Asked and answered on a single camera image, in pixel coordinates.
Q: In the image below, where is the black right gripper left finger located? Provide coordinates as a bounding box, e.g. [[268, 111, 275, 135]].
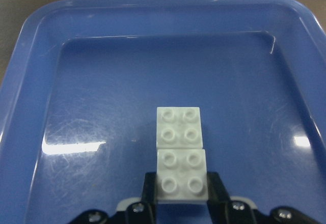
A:
[[140, 172, 157, 223]]

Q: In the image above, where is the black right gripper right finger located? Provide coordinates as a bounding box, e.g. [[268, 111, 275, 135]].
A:
[[207, 172, 230, 223]]

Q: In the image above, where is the white block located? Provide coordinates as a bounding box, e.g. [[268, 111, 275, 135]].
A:
[[156, 107, 203, 149], [156, 149, 208, 204]]

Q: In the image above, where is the blue plastic tray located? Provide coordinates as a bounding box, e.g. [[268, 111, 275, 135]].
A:
[[1, 0, 325, 223]]

